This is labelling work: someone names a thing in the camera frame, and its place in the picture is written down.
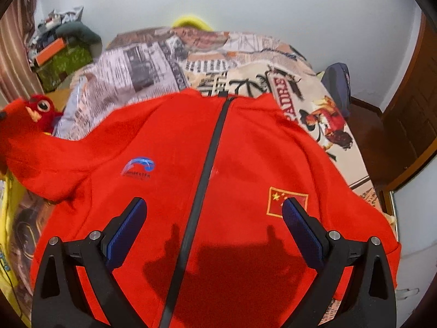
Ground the red zip jacket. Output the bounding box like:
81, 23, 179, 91
4, 90, 401, 327

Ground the yellow blanket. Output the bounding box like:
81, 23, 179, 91
1, 172, 41, 327

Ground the brown wooden door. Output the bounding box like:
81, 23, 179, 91
376, 17, 436, 187

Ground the red plush bird toy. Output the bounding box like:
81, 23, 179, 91
1, 94, 63, 176

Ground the striped brown curtain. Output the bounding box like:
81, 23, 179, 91
1, 0, 43, 104

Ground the blue backpack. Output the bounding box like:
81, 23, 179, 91
321, 62, 351, 119

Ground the green patterned storage box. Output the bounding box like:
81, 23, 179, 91
35, 42, 93, 93

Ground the newspaper print bed quilt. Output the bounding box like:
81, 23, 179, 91
54, 27, 380, 207

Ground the orange shoe box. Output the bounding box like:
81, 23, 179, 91
34, 38, 67, 66

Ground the dark green cushion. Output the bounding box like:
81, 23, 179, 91
55, 21, 103, 58

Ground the yellow foam headboard arch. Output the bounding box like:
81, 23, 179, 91
172, 15, 212, 31

